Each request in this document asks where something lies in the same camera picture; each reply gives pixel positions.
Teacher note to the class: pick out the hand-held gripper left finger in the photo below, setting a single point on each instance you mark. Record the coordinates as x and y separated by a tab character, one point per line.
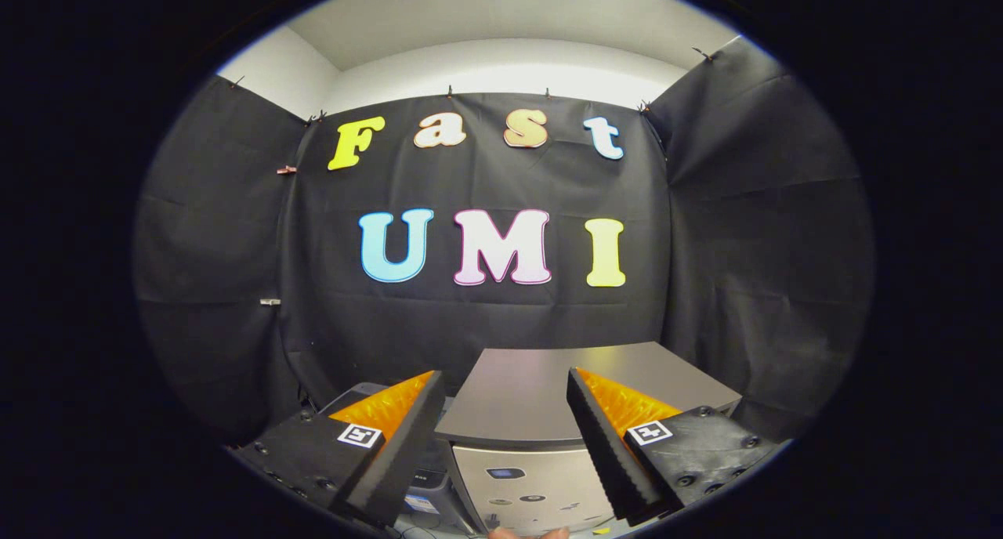
407	449

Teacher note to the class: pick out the black backdrop cloth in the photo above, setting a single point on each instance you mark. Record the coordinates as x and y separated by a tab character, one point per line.
744	233

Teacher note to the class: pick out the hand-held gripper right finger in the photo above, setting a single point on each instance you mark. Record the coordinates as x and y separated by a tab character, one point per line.
603	453

